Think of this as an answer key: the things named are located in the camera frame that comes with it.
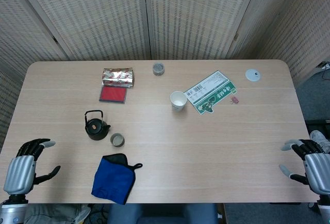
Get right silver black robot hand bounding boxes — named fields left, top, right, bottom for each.
left=279, top=138, right=330, bottom=196

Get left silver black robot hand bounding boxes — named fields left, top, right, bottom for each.
left=3, top=138, right=61, bottom=196

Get black teapot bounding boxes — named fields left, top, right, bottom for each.
left=84, top=110, right=111, bottom=141

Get dark ceramic tea cup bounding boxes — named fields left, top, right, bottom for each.
left=110, top=133, right=125, bottom=148

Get grey sneaker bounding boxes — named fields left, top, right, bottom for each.
left=309, top=130, right=330, bottom=154

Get black table foot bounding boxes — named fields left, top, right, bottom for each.
left=305, top=119, right=330, bottom=132

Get grey bundle on floor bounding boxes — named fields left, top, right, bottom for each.
left=24, top=203, right=92, bottom=224

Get blue cloth with black trim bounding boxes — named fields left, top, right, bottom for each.
left=91, top=153, right=143, bottom=205

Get white power strip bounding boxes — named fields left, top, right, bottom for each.
left=316, top=61, right=330, bottom=72

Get white round grommet cover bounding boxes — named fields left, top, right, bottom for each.
left=245, top=68, right=262, bottom=82

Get red ink pad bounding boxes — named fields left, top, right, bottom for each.
left=98, top=84, right=128, bottom=105

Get green white flat package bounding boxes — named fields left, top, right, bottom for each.
left=184, top=70, right=238, bottom=115

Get silver red foil packet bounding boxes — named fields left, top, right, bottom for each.
left=102, top=67, right=135, bottom=89

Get blue base under table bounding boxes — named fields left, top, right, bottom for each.
left=107, top=203, right=219, bottom=224

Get white paper cup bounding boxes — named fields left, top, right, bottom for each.
left=170, top=91, right=188, bottom=112

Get small clear round jar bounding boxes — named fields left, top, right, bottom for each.
left=152, top=62, right=166, bottom=76

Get woven folding screen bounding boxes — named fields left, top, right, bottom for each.
left=0, top=0, right=330, bottom=155

